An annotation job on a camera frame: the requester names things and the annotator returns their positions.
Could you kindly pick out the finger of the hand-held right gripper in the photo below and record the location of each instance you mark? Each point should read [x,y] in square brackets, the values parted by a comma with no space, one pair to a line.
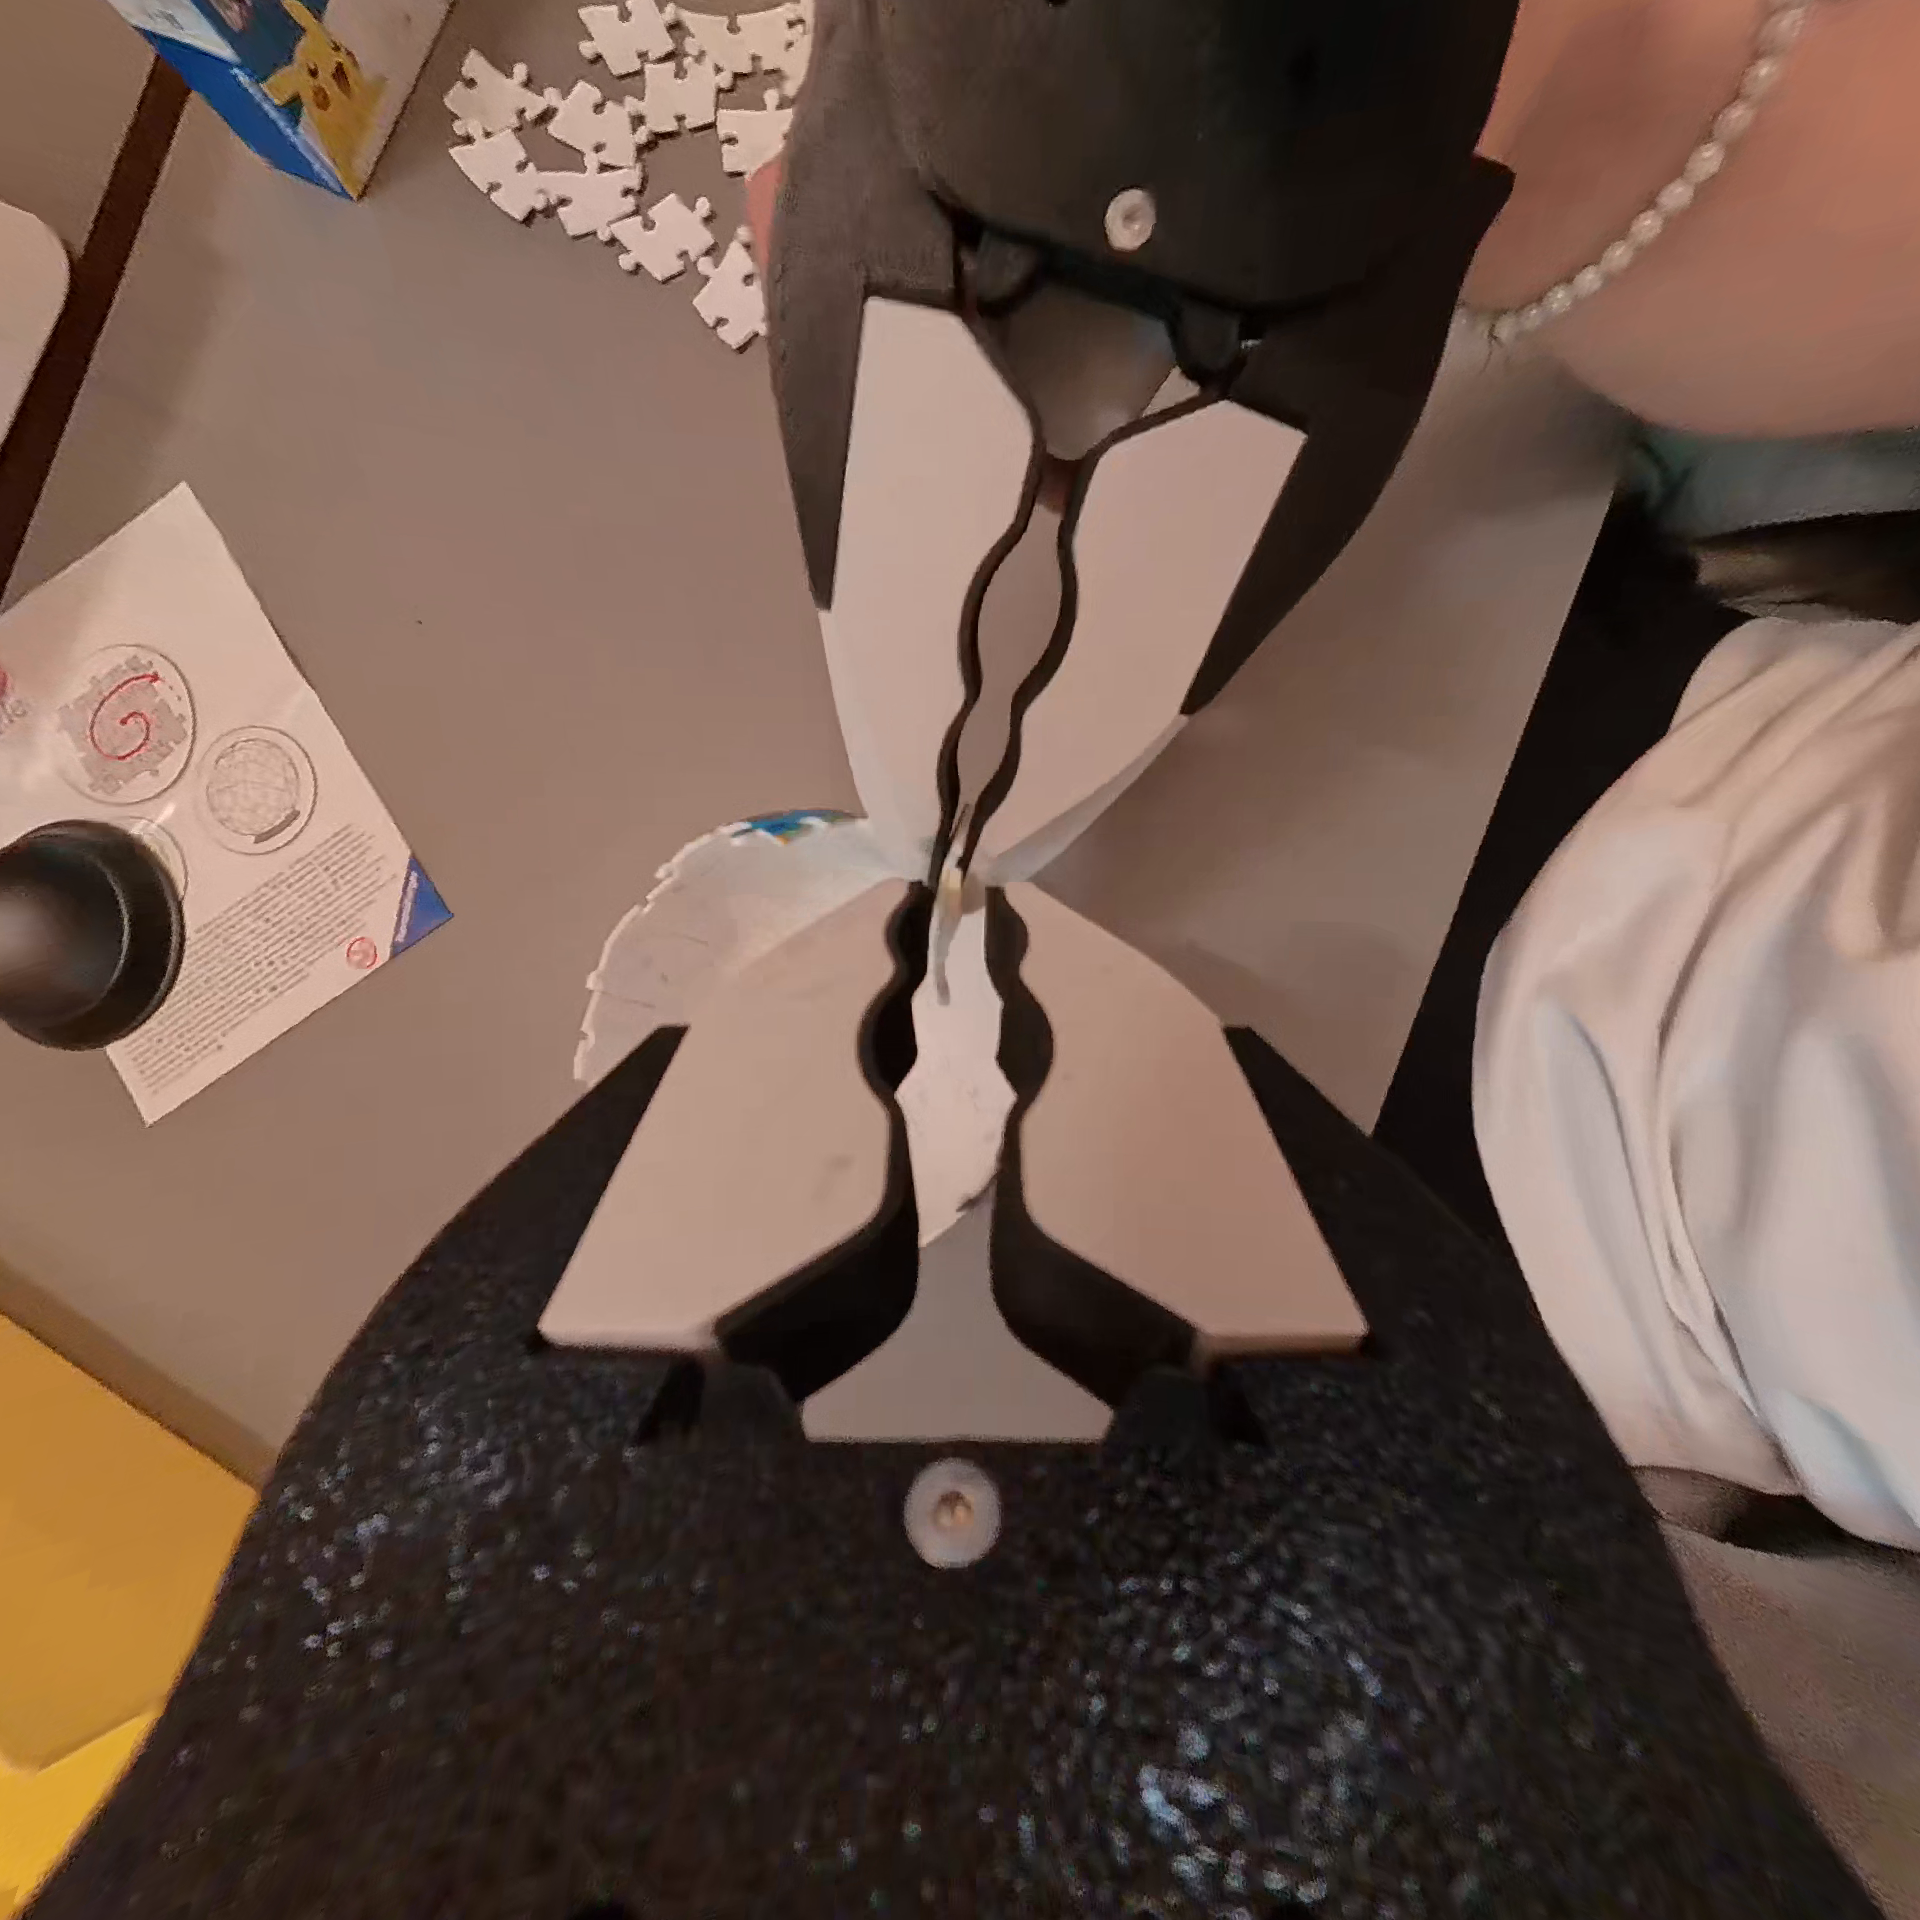
[1169,599]
[914,522]

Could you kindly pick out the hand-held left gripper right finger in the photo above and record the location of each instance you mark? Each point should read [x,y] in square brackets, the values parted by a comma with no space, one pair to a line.
[1185,1187]

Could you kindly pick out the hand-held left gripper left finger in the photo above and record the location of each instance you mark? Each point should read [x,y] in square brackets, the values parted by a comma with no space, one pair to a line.
[734,1187]

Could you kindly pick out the colourful puzzle ball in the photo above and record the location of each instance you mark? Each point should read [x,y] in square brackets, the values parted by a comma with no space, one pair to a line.
[718,914]

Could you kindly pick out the cream puzzle piece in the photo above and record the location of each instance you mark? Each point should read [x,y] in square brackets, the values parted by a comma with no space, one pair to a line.
[954,914]

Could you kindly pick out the pile of white puzzle pieces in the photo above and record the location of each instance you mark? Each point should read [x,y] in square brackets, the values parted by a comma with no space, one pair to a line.
[598,134]

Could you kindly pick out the black round ball stand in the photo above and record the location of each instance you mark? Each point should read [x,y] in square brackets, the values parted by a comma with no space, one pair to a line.
[82,938]

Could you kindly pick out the blue puzzle box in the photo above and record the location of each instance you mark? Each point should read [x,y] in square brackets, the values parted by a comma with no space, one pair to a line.
[284,75]

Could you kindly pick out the person's white shirt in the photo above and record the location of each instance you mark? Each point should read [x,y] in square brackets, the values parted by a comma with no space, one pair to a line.
[1694,1123]

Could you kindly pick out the white instruction leaflet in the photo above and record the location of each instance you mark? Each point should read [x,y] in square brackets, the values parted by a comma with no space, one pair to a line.
[302,899]

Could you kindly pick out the yellow plastic bin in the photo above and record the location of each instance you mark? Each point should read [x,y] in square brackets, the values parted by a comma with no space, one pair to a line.
[89,1575]

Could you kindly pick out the grey garment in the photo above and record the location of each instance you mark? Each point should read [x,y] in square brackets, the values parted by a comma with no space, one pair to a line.
[1817,1678]

